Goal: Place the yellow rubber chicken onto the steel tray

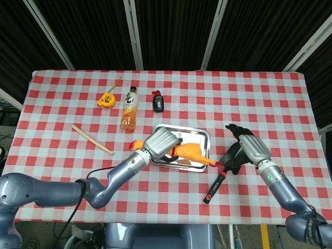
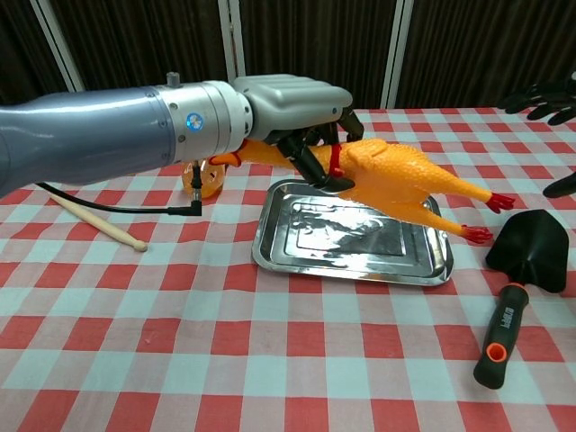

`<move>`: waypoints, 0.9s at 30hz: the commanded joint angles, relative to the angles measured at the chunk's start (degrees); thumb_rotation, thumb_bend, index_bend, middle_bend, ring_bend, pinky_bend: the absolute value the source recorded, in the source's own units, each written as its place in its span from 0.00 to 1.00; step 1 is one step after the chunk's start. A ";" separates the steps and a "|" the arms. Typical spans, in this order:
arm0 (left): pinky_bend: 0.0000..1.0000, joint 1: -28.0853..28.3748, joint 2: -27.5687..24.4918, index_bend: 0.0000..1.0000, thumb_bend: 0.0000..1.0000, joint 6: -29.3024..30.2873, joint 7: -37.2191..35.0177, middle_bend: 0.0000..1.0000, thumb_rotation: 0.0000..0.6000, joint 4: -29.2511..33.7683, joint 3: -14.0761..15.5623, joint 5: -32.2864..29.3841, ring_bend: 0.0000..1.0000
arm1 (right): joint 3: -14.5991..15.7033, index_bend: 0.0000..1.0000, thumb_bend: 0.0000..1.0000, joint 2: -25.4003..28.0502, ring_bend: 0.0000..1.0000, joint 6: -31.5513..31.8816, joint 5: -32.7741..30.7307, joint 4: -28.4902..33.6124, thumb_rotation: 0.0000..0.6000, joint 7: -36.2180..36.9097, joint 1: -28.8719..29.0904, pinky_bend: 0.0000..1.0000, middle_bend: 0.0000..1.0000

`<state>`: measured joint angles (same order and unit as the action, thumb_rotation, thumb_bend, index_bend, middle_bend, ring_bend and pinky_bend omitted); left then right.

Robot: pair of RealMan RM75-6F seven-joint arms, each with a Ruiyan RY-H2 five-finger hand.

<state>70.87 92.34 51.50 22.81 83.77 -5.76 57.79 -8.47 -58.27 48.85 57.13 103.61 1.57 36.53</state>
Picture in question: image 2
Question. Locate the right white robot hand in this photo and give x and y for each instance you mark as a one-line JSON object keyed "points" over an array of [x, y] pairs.
{"points": [[549, 101]]}

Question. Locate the red white checkered tablecloth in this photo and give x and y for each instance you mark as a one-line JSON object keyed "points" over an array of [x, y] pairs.
{"points": [[270, 360]]}

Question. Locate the wooden drumstick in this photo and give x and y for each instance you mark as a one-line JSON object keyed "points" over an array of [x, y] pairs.
{"points": [[103, 225]]}

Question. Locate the white frame post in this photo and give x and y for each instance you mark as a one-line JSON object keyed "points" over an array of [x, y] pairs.
{"points": [[233, 40], [58, 45], [397, 54]]}

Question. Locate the orange drink bottle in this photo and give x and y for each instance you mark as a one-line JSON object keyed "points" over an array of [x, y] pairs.
{"points": [[211, 184]]}

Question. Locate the shiny metal tray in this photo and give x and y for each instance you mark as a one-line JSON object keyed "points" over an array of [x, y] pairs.
{"points": [[342, 252]]}

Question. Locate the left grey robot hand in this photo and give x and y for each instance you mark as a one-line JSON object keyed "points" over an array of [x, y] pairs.
{"points": [[297, 103]]}

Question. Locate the yellow rubber chicken toy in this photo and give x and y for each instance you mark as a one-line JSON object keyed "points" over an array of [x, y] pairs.
{"points": [[391, 175]]}

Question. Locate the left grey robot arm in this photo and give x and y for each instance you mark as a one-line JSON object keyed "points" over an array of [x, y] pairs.
{"points": [[112, 130]]}

